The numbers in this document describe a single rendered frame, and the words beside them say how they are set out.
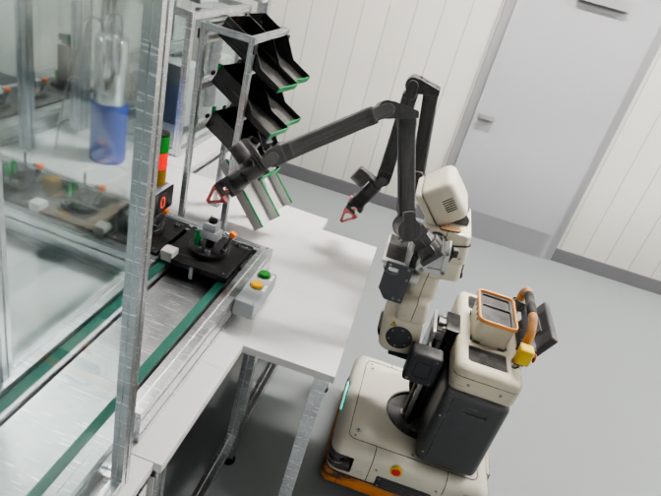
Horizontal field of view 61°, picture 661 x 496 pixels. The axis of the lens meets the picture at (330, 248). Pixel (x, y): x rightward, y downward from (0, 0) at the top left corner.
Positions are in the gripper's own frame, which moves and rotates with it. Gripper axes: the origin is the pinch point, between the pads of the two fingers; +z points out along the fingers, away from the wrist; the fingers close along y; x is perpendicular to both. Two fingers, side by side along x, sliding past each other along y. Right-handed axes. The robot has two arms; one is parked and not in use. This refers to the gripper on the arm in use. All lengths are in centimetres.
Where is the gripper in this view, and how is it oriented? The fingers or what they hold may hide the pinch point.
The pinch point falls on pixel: (215, 195)
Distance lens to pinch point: 187.7
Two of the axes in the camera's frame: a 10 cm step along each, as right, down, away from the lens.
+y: -2.6, 4.2, -8.7
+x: 5.5, 8.1, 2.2
